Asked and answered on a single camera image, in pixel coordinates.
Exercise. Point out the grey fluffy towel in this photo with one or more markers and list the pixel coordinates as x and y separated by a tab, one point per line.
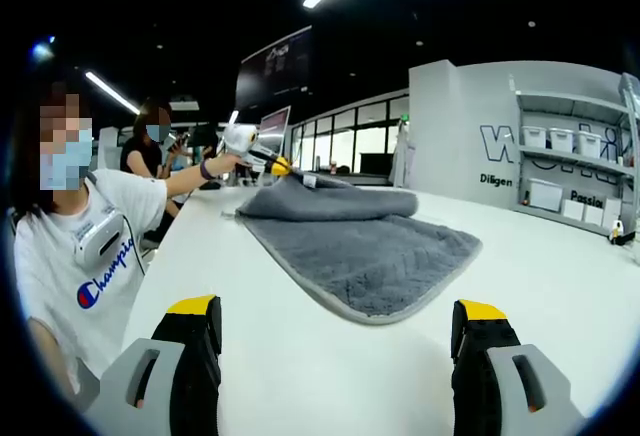
365	251

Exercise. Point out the person's left hand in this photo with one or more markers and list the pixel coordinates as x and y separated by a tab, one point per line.
225	162

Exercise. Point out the monitor with pink screen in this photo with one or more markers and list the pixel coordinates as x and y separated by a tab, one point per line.
274	128

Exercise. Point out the purple wristband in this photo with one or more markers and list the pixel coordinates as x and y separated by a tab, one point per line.
206	169

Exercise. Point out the black computer mouse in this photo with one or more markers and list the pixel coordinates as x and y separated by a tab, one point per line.
211	185

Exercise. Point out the hanging dark display screen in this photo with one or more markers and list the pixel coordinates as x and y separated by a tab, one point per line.
275	68

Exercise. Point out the black monitor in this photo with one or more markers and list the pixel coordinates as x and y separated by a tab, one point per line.
376	163

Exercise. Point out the hanging white garment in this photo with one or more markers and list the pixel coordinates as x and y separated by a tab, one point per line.
402	156

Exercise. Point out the short ceiling light strip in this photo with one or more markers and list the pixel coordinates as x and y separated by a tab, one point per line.
112	92

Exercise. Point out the person's white t-shirt torso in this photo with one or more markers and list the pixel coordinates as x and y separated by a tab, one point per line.
60	266

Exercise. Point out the grey worn chest device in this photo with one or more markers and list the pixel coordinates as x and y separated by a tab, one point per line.
100	238

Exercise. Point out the small white box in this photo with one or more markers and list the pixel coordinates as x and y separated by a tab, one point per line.
593	214
611	212
573	209

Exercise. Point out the large white storage box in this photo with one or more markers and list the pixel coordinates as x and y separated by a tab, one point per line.
545	195

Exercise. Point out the idle hand-held gripper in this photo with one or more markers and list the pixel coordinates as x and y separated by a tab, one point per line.
620	236

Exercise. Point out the white storage tub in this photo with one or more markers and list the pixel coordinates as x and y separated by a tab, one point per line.
534	137
590	144
561	140

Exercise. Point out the grey shelf rack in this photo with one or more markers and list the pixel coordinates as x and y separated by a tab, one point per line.
627	121

